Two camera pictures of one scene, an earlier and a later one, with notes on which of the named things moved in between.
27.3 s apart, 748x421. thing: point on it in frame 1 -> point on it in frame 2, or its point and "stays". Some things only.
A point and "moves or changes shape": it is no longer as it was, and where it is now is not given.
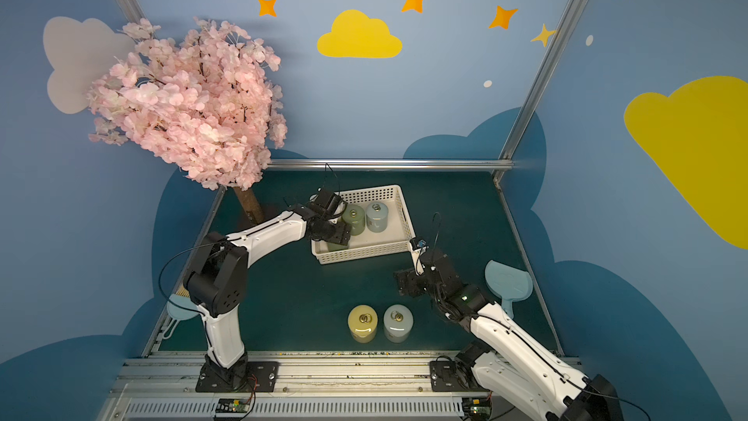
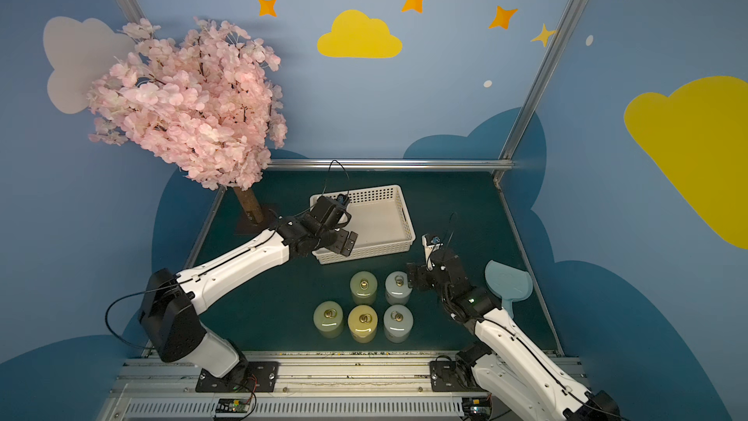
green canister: x=336 y=247 moves or changes shape
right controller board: x=476 y=408 stays
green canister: x=355 y=214 -> x=363 y=287
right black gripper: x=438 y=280 stays
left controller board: x=232 y=406 stays
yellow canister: x=362 y=321 stays
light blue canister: x=377 y=216 -> x=396 y=287
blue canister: x=397 y=323 stays
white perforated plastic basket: x=395 y=239 stays
